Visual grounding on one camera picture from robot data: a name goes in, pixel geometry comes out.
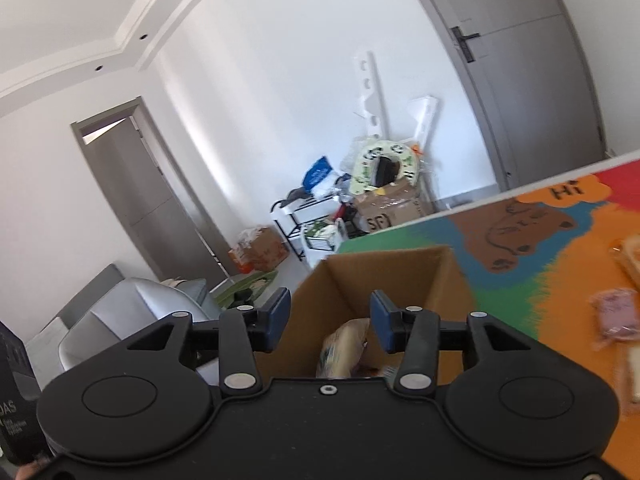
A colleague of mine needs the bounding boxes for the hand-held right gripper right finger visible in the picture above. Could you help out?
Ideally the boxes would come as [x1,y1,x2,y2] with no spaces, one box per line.
[369,290,539,397]

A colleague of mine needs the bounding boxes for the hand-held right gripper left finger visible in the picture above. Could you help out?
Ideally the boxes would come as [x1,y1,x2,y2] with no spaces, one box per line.
[125,287,292,397]

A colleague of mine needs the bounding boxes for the long white bread packet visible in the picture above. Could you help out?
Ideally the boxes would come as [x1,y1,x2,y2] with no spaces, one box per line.
[315,317,371,379]

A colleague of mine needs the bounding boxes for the pink snack packet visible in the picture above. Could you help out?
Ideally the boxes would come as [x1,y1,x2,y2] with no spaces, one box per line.
[589,287,640,352]

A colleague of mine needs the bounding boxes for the beige bread packet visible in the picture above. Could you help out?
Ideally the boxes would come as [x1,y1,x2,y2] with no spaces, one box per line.
[607,234,640,286]

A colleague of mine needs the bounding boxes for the clear sandwich bread packet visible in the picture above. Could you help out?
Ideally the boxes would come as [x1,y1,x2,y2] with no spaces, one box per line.
[614,342,640,407]

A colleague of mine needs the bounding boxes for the green floor mat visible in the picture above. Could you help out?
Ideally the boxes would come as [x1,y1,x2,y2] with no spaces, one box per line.
[212,269,281,307]

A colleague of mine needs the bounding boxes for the orange printed carton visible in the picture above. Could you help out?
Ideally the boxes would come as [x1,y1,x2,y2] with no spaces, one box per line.
[228,226,291,274]

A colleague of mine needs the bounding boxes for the white plastic bag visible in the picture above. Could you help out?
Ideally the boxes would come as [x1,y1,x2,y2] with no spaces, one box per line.
[302,219,349,266]

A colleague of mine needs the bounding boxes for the black shoe rack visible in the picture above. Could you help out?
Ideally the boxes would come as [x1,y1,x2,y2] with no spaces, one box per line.
[271,192,352,261]

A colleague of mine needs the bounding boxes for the taped brown cardboard box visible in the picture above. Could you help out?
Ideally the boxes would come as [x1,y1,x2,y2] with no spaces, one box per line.
[352,182,436,234]

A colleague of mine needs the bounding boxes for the grey sofa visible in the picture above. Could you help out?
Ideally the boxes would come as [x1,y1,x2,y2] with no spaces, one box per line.
[25,262,212,392]

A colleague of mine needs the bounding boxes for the blue white bag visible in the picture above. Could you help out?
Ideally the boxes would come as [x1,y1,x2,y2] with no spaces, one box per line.
[302,156,336,189]

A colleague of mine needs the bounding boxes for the colourful printed cartoon mat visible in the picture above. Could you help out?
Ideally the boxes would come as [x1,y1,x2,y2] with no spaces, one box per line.
[339,149,640,480]

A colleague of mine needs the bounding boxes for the open grey door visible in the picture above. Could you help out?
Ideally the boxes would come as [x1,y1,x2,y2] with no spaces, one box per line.
[69,97,236,282]

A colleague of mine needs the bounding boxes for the short white foam board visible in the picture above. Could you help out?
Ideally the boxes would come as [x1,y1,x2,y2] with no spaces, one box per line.
[405,94,444,147]

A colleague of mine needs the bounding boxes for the white perforated boards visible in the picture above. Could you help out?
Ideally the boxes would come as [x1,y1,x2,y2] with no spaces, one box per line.
[352,48,391,139]

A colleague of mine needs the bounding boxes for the grey room door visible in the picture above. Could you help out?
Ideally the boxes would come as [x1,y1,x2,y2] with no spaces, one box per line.
[395,0,607,194]

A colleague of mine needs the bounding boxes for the panda print toilet seat ring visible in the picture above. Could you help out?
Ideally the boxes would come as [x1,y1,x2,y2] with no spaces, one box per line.
[349,137,424,196]

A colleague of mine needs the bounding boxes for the black door handle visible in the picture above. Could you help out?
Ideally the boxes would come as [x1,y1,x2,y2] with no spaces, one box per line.
[449,25,481,64]

